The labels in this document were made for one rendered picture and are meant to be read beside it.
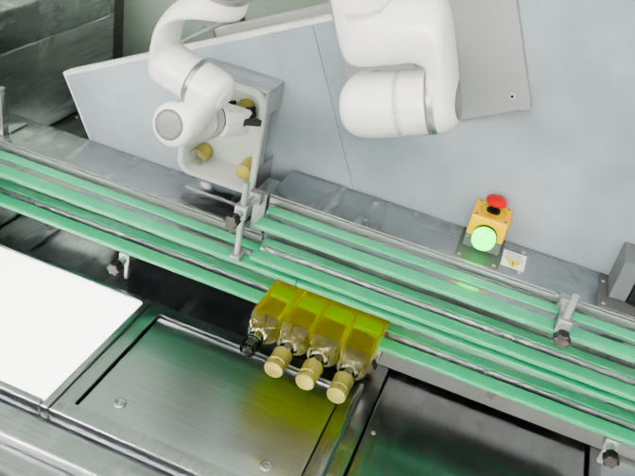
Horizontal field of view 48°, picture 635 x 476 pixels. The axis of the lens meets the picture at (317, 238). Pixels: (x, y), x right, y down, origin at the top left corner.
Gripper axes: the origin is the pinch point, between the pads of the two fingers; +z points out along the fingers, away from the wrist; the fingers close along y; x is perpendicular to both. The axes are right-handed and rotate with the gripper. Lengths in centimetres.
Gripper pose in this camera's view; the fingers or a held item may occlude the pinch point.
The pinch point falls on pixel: (239, 111)
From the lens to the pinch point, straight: 144.8
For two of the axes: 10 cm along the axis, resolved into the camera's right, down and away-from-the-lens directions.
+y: 9.3, 3.1, -2.1
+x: 2.4, -9.2, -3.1
